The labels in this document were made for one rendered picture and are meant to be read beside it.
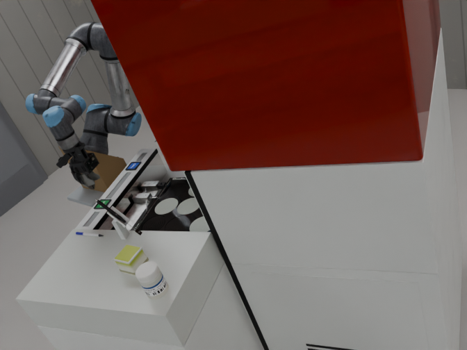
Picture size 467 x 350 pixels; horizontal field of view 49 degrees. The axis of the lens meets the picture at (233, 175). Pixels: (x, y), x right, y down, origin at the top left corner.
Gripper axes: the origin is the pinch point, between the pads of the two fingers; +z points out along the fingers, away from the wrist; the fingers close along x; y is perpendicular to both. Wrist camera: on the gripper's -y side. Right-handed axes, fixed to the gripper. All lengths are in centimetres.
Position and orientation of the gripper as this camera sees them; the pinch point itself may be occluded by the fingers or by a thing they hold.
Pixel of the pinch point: (90, 186)
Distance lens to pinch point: 211.5
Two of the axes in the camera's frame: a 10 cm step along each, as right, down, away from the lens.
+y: 8.8, -0.2, -4.7
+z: 3.1, 7.9, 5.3
